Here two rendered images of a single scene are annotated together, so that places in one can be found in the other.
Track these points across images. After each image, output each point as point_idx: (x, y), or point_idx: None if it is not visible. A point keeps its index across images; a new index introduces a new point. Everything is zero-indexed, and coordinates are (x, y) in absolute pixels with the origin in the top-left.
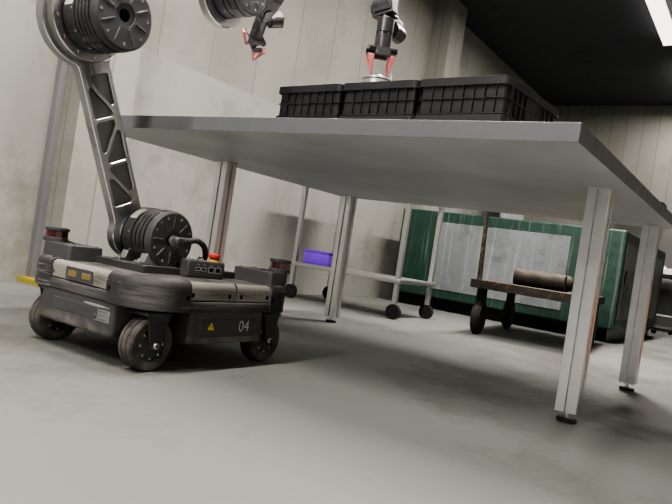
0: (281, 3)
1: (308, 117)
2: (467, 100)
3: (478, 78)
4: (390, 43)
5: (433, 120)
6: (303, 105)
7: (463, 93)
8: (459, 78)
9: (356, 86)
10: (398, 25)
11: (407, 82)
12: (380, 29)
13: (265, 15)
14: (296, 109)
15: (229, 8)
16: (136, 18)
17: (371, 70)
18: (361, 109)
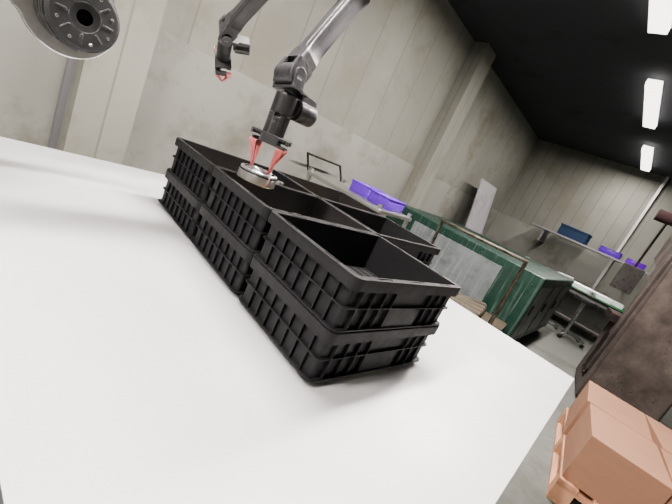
0: (240, 29)
1: (183, 187)
2: (305, 276)
3: (322, 256)
4: (282, 130)
5: (0, 488)
6: (186, 169)
7: (303, 263)
8: (304, 239)
9: (220, 177)
10: (303, 106)
11: (258, 205)
12: (272, 108)
13: (222, 39)
14: (181, 170)
15: (53, 34)
16: None
17: (251, 158)
18: (219, 208)
